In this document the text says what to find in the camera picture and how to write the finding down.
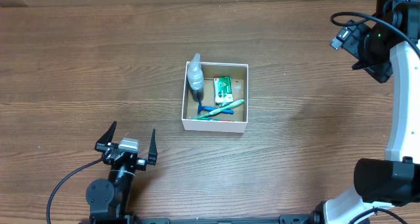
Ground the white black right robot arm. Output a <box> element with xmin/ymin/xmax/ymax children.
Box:
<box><xmin>301</xmin><ymin>0</ymin><xmax>419</xmax><ymax>223</ymax></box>

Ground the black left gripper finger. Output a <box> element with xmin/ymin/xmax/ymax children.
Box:
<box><xmin>96</xmin><ymin>121</ymin><xmax>117</xmax><ymax>145</ymax></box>
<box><xmin>147</xmin><ymin>129</ymin><xmax>158</xmax><ymax>165</ymax></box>

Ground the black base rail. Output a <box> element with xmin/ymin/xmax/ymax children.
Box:
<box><xmin>83</xmin><ymin>214</ymin><xmax>310</xmax><ymax>224</ymax></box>

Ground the blue disposable razor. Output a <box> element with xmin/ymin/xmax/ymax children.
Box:
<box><xmin>198</xmin><ymin>102</ymin><xmax>234</xmax><ymax>115</ymax></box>

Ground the green white toothbrush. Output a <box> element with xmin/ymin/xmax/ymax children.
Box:
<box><xmin>195</xmin><ymin>99</ymin><xmax>244</xmax><ymax>120</ymax></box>

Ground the white cardboard box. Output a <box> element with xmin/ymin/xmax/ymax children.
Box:
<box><xmin>181</xmin><ymin>62</ymin><xmax>249</xmax><ymax>133</ymax></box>

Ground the green soap bar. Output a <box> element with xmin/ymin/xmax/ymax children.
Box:
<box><xmin>213</xmin><ymin>76</ymin><xmax>234</xmax><ymax>105</ymax></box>

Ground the foaming soap pump bottle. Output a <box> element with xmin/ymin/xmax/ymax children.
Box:
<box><xmin>187</xmin><ymin>53</ymin><xmax>204</xmax><ymax>102</ymax></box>

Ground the teal toothpaste tube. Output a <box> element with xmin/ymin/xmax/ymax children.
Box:
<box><xmin>195</xmin><ymin>118</ymin><xmax>234</xmax><ymax>122</ymax></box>

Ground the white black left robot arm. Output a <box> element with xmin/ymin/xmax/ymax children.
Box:
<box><xmin>86</xmin><ymin>122</ymin><xmax>158</xmax><ymax>223</ymax></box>

